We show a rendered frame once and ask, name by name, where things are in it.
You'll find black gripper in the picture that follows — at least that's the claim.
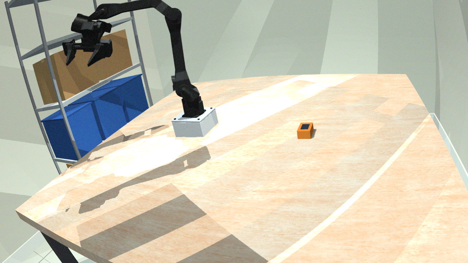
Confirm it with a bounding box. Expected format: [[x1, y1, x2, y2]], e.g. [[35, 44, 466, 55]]
[[62, 32, 113, 66]]

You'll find orange block with dark square face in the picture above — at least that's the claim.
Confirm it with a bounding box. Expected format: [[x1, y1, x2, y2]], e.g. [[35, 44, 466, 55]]
[[297, 122, 314, 139]]

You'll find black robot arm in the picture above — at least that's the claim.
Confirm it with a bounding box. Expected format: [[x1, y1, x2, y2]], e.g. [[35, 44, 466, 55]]
[[71, 0, 206, 118]]

